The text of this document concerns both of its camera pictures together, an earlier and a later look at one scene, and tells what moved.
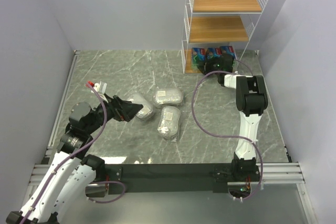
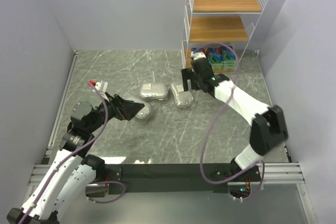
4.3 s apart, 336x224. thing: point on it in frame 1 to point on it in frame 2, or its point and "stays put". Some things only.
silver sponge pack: x=168 y=126 to x=182 y=99
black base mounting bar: x=144 y=178 stays put
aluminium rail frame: x=273 y=173 stays put
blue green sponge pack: x=213 y=52 stays put
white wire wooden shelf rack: x=220 y=10 stays put
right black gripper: x=210 y=66 to x=193 y=81
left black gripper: x=116 y=108 stays put
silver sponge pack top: x=172 y=96 to x=154 y=91
